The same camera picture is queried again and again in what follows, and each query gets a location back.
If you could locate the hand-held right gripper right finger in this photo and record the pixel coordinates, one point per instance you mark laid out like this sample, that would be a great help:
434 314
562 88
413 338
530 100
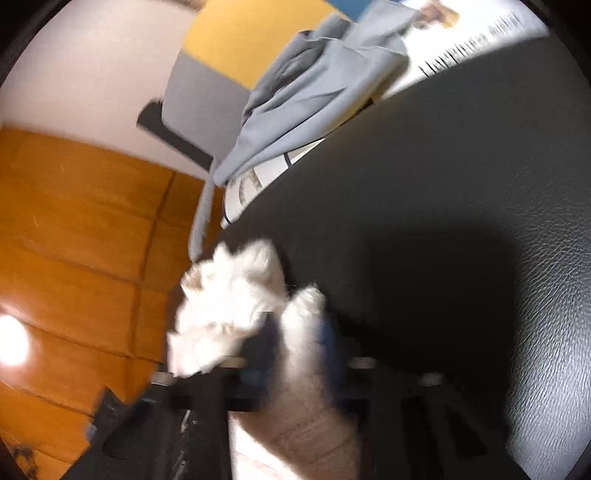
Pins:
330 341

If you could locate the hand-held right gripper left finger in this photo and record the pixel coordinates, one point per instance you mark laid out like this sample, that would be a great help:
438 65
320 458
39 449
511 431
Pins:
258 341

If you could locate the white knit sweater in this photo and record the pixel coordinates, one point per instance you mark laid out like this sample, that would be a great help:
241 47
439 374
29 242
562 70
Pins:
231 300

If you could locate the black foam roll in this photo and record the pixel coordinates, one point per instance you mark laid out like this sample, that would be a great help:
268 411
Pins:
175 134

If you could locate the grey upholstered chair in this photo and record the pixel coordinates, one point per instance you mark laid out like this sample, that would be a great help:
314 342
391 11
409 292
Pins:
203 101

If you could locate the grey garment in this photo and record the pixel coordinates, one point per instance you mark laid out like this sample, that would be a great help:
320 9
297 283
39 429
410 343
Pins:
314 92

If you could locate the yellow cushion panel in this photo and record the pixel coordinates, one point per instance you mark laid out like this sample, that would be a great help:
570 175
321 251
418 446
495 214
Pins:
249 37

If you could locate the blue cushion panel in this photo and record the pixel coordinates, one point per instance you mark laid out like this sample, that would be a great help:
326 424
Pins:
355 7

